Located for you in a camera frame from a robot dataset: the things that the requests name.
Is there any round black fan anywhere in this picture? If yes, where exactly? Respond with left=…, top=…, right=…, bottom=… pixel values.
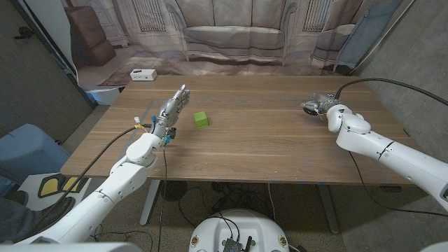
left=160, top=180, right=188, bottom=202

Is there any white floor cable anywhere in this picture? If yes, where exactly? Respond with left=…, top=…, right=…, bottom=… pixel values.
left=267, top=183, right=278, bottom=223

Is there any green block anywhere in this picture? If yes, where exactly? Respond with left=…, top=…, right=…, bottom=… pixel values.
left=193, top=111, right=209, bottom=130

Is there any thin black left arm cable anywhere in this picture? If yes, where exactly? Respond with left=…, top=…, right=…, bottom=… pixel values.
left=156, top=138, right=169, bottom=252

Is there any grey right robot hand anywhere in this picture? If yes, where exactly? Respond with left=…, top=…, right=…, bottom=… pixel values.
left=300, top=92, right=341, bottom=116

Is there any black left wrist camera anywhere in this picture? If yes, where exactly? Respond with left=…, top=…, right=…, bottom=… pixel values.
left=164, top=126, right=178, bottom=145

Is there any black electronics module with antenna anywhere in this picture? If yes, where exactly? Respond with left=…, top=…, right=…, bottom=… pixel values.
left=221, top=235, right=253, bottom=252

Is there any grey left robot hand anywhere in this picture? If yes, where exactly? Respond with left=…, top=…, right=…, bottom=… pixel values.
left=150, top=83, right=192, bottom=139

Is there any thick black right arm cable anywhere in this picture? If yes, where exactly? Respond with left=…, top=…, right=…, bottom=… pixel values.
left=334, top=77, right=448, bottom=107

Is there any small white box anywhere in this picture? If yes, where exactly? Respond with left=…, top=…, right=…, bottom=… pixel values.
left=129, top=68, right=158, bottom=82

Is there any white table leg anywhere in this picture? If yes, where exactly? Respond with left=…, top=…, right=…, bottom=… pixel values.
left=139, top=179, right=162, bottom=227
left=316, top=183, right=341, bottom=235

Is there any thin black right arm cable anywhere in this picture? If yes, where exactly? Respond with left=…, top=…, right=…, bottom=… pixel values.
left=348, top=150, right=448, bottom=218

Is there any white mat with yellow shapes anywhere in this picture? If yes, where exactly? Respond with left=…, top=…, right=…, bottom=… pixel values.
left=17, top=172, right=92, bottom=211

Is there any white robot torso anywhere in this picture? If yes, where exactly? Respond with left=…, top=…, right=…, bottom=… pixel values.
left=188, top=209, right=291, bottom=252

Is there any blue chair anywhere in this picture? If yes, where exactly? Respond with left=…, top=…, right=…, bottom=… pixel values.
left=0, top=122, right=71, bottom=186

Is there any person's leg in jeans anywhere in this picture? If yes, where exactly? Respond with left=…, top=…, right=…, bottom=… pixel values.
left=0, top=197, right=43, bottom=243

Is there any black floor cable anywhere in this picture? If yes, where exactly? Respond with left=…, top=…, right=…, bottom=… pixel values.
left=177, top=186, right=215, bottom=229

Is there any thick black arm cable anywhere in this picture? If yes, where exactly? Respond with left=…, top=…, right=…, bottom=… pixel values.
left=33, top=124, right=153, bottom=228
left=334, top=77, right=448, bottom=107

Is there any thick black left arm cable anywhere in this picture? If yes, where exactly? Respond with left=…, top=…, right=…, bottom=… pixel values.
left=33, top=124, right=153, bottom=228

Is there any printed living room backdrop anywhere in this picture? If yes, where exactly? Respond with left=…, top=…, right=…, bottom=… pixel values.
left=22, top=0, right=416, bottom=106

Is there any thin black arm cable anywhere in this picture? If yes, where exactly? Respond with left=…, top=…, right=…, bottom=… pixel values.
left=156, top=138, right=169, bottom=252
left=348, top=150, right=448, bottom=218

